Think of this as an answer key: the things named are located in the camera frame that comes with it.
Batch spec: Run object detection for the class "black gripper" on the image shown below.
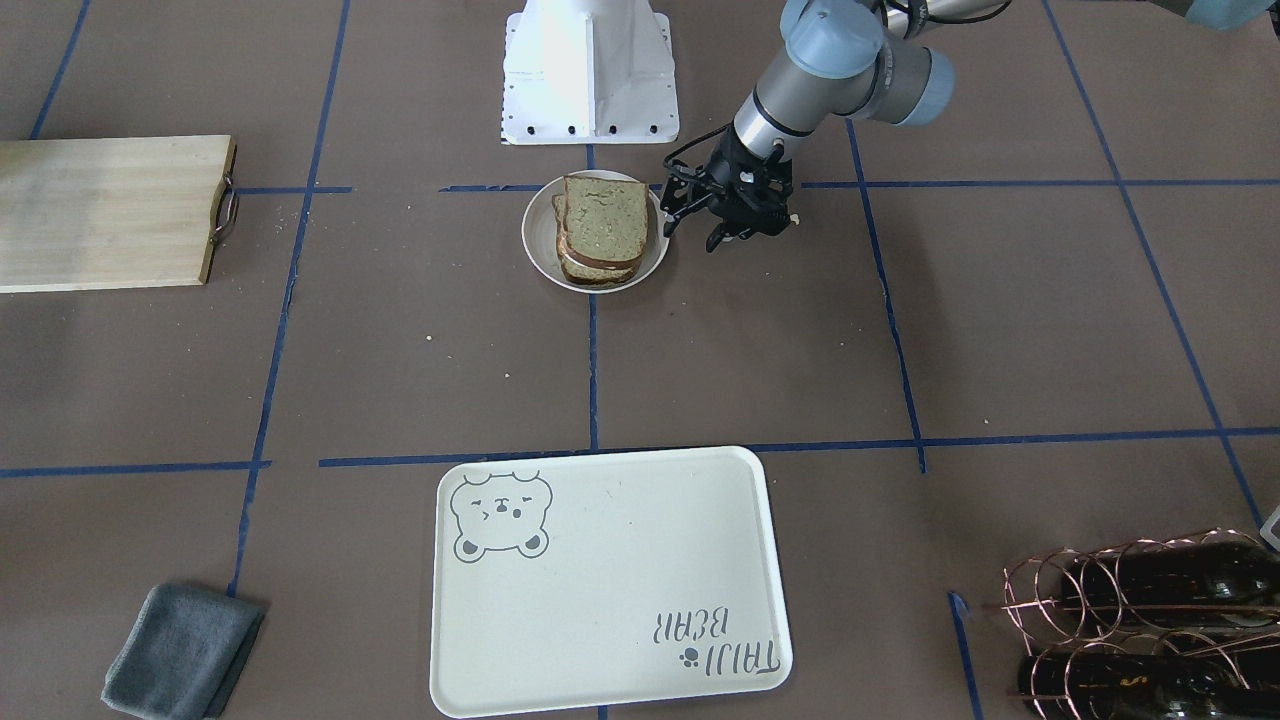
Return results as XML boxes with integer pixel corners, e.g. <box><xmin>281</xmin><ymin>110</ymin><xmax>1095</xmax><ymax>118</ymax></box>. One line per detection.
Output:
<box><xmin>701</xmin><ymin>128</ymin><xmax>794</xmax><ymax>252</ymax></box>

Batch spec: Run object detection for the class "bread slice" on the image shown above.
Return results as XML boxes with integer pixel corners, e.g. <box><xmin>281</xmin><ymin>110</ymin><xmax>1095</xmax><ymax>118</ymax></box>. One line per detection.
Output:
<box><xmin>559</xmin><ymin>174</ymin><xmax>650</xmax><ymax>272</ymax></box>
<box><xmin>553</xmin><ymin>193</ymin><xmax>649</xmax><ymax>284</ymax></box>

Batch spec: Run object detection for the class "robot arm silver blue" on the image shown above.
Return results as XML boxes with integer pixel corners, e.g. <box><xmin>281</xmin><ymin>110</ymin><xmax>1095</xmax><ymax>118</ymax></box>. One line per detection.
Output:
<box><xmin>662</xmin><ymin>1</ymin><xmax>1009</xmax><ymax>252</ymax></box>

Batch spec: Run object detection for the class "cream bear tray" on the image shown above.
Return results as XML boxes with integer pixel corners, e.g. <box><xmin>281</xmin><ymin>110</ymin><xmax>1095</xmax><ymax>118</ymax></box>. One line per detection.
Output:
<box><xmin>429</xmin><ymin>446</ymin><xmax>794</xmax><ymax>719</ymax></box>

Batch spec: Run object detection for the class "green wine bottle middle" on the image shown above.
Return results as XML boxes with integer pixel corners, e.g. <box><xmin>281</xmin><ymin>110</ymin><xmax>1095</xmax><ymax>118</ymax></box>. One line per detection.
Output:
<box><xmin>1060</xmin><ymin>541</ymin><xmax>1279</xmax><ymax>629</ymax></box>

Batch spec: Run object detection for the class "green wine bottle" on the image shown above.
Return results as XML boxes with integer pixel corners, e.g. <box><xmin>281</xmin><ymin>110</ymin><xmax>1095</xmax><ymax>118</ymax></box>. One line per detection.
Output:
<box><xmin>1016</xmin><ymin>644</ymin><xmax>1279</xmax><ymax>719</ymax></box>
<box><xmin>1060</xmin><ymin>541</ymin><xmax>1279</xmax><ymax>629</ymax></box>

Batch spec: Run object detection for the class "wooden cutting board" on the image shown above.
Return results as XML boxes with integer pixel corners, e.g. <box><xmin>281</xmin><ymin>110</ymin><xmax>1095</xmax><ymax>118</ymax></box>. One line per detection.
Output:
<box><xmin>1</xmin><ymin>135</ymin><xmax>236</xmax><ymax>293</ymax></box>

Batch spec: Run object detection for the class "grey folded cloth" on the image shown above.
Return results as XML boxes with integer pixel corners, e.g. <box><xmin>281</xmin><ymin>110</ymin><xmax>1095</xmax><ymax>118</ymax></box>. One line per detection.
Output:
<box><xmin>101</xmin><ymin>583</ymin><xmax>266</xmax><ymax>719</ymax></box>

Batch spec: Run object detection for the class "green wine bottle front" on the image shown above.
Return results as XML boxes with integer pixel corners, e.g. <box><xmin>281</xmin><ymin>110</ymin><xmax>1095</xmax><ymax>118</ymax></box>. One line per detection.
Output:
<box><xmin>1016</xmin><ymin>644</ymin><xmax>1279</xmax><ymax>719</ymax></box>

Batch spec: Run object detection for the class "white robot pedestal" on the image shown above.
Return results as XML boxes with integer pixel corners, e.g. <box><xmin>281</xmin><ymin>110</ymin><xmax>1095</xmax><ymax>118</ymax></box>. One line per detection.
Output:
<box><xmin>500</xmin><ymin>1</ymin><xmax>680</xmax><ymax>146</ymax></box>

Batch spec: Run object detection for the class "copper wire bottle rack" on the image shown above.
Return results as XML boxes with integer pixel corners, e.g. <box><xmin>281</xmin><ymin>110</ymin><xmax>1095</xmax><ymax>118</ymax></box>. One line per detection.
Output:
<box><xmin>987</xmin><ymin>528</ymin><xmax>1279</xmax><ymax>719</ymax></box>

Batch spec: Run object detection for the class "white wire cup rack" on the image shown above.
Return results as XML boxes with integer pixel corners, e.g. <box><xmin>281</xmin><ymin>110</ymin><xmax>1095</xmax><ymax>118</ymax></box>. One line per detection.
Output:
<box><xmin>1258</xmin><ymin>506</ymin><xmax>1280</xmax><ymax>552</ymax></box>

